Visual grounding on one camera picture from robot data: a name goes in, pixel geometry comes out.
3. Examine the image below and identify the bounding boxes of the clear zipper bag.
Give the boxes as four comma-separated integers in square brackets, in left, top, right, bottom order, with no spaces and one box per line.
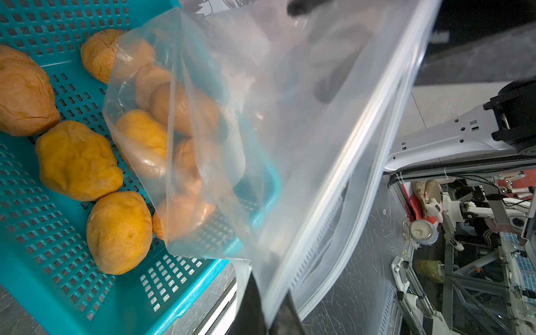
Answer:
[103,1,441,334]

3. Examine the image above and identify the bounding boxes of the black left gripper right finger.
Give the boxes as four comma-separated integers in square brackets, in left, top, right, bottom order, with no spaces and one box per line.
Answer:
[269,292,307,335]

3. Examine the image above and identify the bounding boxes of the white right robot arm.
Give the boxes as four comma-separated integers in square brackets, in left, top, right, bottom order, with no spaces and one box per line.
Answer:
[385,77,535,172]

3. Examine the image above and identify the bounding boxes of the white clock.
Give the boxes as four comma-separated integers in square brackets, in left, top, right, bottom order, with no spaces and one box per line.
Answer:
[409,220,438,246]

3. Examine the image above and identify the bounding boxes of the round yellow potato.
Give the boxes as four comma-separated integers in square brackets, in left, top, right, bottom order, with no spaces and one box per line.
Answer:
[116,110,168,179]

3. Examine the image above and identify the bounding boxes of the long yellow potato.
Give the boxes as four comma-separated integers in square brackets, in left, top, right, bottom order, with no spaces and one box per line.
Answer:
[36,121,124,202]

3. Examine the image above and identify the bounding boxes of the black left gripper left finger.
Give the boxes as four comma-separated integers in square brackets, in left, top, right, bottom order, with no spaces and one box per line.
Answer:
[226,275,266,335]

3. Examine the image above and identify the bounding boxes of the teal plastic basket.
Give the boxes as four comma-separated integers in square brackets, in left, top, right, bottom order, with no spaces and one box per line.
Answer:
[0,0,281,335]

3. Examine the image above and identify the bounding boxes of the wrinkled brown potato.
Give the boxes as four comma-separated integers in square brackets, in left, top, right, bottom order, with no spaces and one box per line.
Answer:
[1,46,60,137]

